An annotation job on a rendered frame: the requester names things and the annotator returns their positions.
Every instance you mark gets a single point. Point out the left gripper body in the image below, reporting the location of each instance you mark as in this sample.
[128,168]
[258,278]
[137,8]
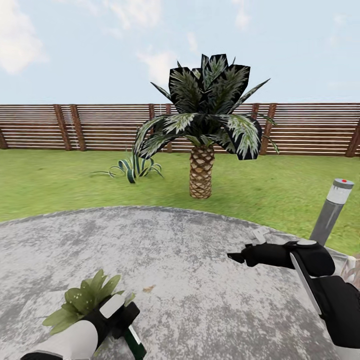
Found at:
[132,313]

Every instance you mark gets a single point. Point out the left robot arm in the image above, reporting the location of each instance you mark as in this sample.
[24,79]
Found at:
[80,340]

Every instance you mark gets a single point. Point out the pot plant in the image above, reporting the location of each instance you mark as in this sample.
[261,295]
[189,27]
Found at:
[81,301]

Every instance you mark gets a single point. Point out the insectifuge atomizer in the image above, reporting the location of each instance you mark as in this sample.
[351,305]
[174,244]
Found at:
[134,343]

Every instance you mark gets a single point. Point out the bush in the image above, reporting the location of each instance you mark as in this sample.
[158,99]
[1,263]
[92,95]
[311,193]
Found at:
[205,100]
[131,173]

